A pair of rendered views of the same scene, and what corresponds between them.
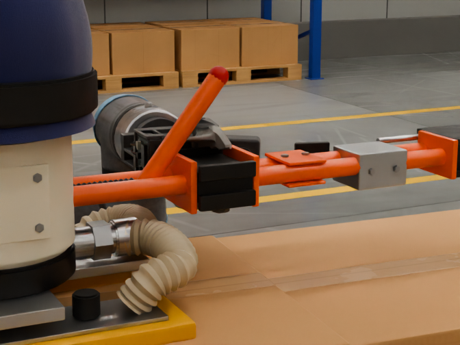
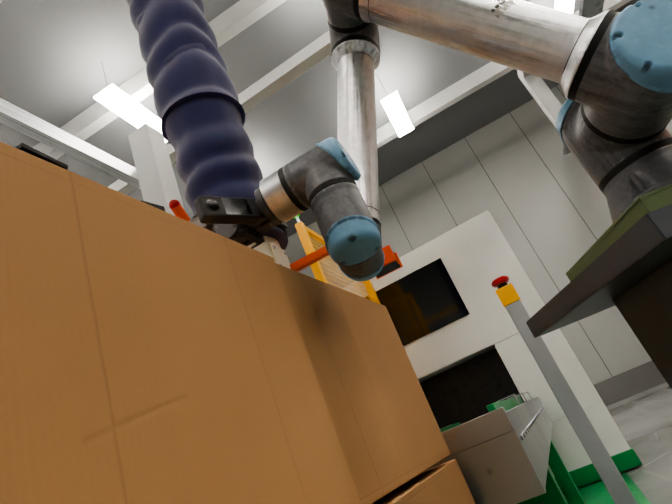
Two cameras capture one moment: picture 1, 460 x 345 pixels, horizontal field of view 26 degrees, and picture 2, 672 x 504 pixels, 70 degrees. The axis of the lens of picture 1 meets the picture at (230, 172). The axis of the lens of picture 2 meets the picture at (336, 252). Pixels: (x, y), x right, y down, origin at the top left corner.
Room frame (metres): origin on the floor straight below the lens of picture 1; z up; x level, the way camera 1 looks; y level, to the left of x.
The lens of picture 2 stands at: (1.83, -0.45, 0.60)
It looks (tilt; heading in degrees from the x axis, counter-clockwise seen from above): 24 degrees up; 129
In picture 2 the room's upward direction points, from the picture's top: 23 degrees counter-clockwise
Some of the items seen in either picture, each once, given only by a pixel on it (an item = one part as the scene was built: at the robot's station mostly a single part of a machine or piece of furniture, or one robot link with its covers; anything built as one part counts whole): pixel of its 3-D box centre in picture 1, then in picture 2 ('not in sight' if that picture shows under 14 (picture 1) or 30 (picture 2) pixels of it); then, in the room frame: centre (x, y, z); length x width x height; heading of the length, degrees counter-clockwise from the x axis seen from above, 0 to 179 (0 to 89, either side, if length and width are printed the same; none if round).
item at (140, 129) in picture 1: (166, 152); (248, 219); (1.23, 0.08, 1.08); 0.12 x 0.09 x 0.08; 23
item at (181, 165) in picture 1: (210, 176); not in sight; (1.10, 0.02, 1.08); 0.10 x 0.08 x 0.06; 25
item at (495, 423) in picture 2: not in sight; (389, 467); (0.85, 0.61, 0.58); 0.70 x 0.03 x 0.06; 23
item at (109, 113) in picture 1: (132, 131); (320, 173); (1.39, 0.14, 1.08); 0.12 x 0.09 x 0.10; 23
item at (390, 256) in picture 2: not in sight; (383, 262); (1.10, 0.63, 1.09); 0.09 x 0.08 x 0.05; 25
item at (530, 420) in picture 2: not in sight; (535, 422); (0.70, 1.82, 0.50); 2.31 x 0.05 x 0.19; 113
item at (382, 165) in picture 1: (369, 165); not in sight; (1.20, -0.17, 1.08); 0.07 x 0.07 x 0.04; 25
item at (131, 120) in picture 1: (151, 138); (280, 195); (1.31, 0.11, 1.09); 0.09 x 0.05 x 0.10; 113
